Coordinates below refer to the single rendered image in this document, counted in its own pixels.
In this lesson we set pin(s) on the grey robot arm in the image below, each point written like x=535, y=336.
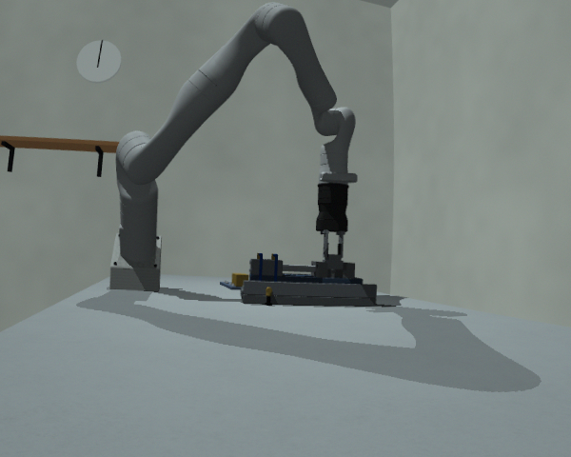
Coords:
x=144, y=158

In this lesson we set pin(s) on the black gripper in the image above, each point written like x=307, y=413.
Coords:
x=332, y=202

